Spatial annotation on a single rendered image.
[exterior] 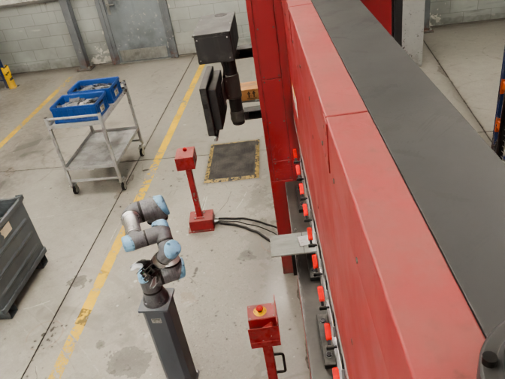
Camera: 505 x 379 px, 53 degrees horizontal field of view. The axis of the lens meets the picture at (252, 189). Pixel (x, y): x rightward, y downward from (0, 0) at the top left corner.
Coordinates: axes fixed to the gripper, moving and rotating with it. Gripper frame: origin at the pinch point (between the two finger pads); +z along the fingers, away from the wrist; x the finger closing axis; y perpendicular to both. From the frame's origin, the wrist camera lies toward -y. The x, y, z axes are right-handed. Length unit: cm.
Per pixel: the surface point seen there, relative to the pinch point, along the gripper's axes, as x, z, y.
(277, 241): 43, -22, -64
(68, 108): -161, 178, -216
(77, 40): -355, 412, -575
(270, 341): 73, -6, -21
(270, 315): 64, -10, -30
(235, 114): -29, 14, -178
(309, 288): 69, -29, -45
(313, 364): 82, -39, 0
